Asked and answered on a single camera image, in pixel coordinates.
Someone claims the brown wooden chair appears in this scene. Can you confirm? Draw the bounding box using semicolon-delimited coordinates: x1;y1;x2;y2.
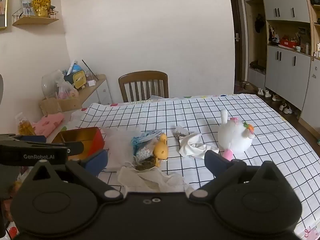
118;70;169;103

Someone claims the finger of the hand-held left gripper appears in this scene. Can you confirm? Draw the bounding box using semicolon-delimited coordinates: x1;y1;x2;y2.
15;135;47;143
65;141;85;157

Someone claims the blue print cotton swab bag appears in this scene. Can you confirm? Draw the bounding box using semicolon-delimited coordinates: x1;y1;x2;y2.
130;129;163;160

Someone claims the clear glass jar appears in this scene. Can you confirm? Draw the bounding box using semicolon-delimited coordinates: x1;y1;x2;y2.
41;70;66;100

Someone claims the amber drink bottle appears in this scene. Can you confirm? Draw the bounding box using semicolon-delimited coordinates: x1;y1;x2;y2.
14;112;36;136

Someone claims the wooden side cabinet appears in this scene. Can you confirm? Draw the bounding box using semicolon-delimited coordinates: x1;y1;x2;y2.
75;74;113;110

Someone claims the translucent plastic bag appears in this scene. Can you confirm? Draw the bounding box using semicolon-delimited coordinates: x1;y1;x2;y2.
100;127;142;172

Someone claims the small photo card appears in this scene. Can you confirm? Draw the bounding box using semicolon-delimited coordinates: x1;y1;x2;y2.
20;0;35;16

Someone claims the white cloth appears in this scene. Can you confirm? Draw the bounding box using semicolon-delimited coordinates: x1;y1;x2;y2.
179;132;220;159

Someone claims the pink printed cloth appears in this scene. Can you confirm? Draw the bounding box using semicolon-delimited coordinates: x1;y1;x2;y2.
32;112;66;137

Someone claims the cardboard box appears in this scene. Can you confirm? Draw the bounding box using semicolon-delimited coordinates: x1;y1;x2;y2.
39;95;81;115

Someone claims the golden ornament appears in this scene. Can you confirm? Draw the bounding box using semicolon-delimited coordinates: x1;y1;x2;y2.
32;0;52;17

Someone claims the red metal tin box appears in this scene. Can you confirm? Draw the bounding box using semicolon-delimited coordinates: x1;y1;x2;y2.
51;127;105;161

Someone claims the thin black stick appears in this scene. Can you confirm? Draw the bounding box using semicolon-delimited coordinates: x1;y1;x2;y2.
82;60;99;79

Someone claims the white mesh gauze bag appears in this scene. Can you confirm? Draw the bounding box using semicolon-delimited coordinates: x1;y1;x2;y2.
117;166;187;193

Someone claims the dark hanging bag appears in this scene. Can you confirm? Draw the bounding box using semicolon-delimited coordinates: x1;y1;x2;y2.
254;14;265;33

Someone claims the wooden wall shelf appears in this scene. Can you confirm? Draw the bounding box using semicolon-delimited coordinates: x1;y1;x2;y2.
12;9;60;26

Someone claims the yellow and teal toy box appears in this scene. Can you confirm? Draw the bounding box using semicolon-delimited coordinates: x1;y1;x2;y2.
64;64;87;90

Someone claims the row of light shoes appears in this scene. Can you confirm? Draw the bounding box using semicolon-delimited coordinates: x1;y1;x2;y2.
257;87;293;115

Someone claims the red storage box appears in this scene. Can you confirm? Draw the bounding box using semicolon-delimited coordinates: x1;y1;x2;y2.
279;38;299;48

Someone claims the white plush rabbit toy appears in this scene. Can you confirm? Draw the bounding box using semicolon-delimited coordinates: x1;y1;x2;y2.
217;109;255;161

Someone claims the large wall picture frame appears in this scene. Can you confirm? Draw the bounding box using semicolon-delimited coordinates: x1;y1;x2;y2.
0;0;11;31

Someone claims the black grid white tablecloth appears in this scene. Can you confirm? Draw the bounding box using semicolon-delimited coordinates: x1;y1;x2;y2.
71;94;320;240

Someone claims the white wardrobe cabinet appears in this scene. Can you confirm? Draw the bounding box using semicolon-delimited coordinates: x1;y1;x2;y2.
241;0;320;130

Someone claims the small grey packet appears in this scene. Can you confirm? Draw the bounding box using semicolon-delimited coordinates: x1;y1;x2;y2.
174;126;191;140

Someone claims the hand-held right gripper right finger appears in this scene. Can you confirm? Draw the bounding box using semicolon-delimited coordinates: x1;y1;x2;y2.
189;151;288;202

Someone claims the plastic bag of pink toys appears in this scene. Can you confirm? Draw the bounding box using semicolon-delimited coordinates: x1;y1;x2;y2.
55;76;79;99

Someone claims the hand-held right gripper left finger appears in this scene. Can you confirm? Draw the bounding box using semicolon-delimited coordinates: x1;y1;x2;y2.
22;149;124;202

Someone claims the dark door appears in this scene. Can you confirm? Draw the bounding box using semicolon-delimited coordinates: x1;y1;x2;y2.
229;0;248;94

